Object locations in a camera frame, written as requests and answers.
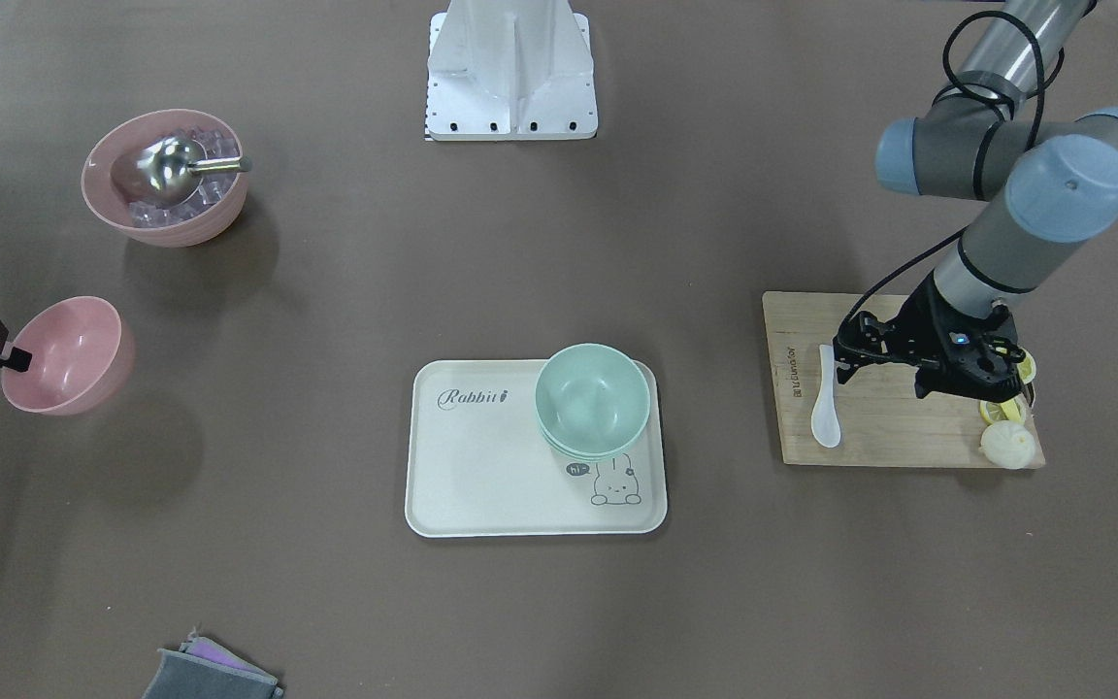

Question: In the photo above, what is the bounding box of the metal ice scoop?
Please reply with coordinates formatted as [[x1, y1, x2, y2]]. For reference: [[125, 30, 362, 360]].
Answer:
[[110, 136, 252, 208]]

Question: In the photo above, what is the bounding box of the wooden cutting board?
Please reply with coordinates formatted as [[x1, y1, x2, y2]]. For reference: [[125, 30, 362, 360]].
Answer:
[[762, 291, 995, 469]]

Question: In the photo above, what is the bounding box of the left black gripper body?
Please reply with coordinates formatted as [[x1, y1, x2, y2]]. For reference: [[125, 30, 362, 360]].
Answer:
[[855, 276, 1025, 402]]

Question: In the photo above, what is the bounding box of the green bowl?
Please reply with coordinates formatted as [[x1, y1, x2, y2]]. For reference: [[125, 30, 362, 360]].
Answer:
[[534, 344, 652, 461]]

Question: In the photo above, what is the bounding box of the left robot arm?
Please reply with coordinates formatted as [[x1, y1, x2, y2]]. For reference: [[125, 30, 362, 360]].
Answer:
[[833, 1, 1118, 402]]

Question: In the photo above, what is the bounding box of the white steamed bun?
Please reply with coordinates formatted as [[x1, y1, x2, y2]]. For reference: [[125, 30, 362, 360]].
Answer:
[[979, 421, 1039, 470]]

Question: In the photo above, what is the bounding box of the large pink bowl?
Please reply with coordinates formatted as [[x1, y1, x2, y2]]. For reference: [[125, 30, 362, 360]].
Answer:
[[80, 108, 252, 248]]

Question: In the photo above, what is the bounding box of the white ceramic spoon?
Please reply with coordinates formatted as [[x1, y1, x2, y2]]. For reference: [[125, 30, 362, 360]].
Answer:
[[811, 344, 842, 448]]

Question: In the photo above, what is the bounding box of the lemon slice lower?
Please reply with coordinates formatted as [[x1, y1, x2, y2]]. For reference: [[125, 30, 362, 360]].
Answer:
[[977, 395, 1030, 425]]

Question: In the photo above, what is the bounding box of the grey folded cloth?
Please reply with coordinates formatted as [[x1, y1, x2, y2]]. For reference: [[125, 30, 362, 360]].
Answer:
[[142, 631, 285, 698]]

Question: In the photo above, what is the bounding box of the small pink bowl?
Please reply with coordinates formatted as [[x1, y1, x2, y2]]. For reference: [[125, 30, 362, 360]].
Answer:
[[1, 296, 138, 416]]

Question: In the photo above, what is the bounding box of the cream rabbit tray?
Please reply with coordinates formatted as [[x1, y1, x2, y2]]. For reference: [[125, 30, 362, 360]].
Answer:
[[404, 359, 669, 537]]

